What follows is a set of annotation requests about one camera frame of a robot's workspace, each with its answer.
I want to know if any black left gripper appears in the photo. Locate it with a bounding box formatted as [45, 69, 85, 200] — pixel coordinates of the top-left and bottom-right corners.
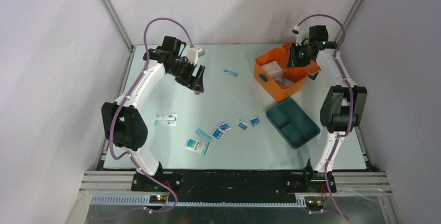
[167, 57, 205, 93]

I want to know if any clear gauze pad packet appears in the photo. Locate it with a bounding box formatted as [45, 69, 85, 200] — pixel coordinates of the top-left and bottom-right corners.
[261, 61, 284, 79]

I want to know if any small teal tube packet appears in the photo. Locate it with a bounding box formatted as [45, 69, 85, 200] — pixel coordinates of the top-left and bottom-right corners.
[224, 69, 238, 77]

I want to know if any dark teal divider tray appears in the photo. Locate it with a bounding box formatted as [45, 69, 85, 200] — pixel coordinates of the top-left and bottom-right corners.
[266, 98, 320, 149]

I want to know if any teal white label packet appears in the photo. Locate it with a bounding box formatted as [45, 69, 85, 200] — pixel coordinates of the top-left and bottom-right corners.
[184, 138, 210, 155]

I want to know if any clear bag teal header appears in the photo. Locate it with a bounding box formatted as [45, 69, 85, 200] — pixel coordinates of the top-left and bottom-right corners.
[275, 76, 295, 89]

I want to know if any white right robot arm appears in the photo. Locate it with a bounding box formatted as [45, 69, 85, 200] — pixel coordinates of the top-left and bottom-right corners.
[287, 25, 367, 192]

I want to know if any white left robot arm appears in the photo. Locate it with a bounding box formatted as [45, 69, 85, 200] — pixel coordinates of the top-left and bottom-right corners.
[101, 36, 205, 191]

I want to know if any orange plastic medicine box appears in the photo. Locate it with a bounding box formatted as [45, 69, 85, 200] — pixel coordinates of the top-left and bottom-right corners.
[254, 41, 321, 102]

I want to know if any teal strip packet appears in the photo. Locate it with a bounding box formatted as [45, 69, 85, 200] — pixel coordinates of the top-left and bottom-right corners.
[196, 128, 212, 142]

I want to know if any blue white wipe sachet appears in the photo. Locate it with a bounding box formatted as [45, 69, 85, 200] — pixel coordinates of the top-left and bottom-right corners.
[238, 120, 250, 131]
[218, 122, 232, 131]
[211, 128, 225, 140]
[249, 116, 260, 127]

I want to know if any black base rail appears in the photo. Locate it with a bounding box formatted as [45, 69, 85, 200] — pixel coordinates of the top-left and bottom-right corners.
[131, 168, 336, 204]

